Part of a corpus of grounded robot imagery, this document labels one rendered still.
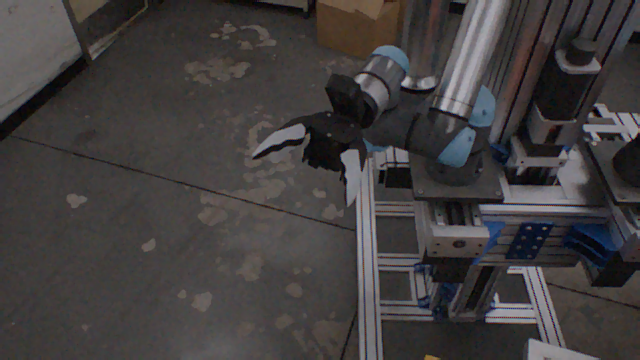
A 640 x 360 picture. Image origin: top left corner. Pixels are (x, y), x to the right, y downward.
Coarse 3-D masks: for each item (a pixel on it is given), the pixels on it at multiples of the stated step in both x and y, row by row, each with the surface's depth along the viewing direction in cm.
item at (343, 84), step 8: (328, 80) 67; (336, 80) 66; (344, 80) 66; (352, 80) 66; (328, 88) 67; (336, 88) 66; (344, 88) 66; (352, 88) 66; (360, 88) 67; (328, 96) 70; (336, 96) 67; (344, 96) 66; (352, 96) 66; (360, 96) 69; (336, 104) 72; (344, 104) 69; (352, 104) 68; (360, 104) 71; (344, 112) 74; (352, 112) 72; (360, 112) 73; (360, 120) 76
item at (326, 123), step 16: (368, 96) 77; (320, 112) 74; (336, 112) 74; (368, 112) 78; (320, 128) 72; (336, 128) 72; (352, 128) 72; (320, 144) 73; (336, 144) 70; (304, 160) 78; (320, 160) 76; (336, 160) 73
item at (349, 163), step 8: (344, 152) 70; (352, 152) 70; (344, 160) 69; (352, 160) 69; (344, 168) 69; (352, 168) 68; (344, 176) 67; (352, 176) 67; (360, 176) 67; (344, 184) 68; (352, 184) 66; (344, 192) 66; (352, 192) 66; (344, 200) 66; (352, 200) 66
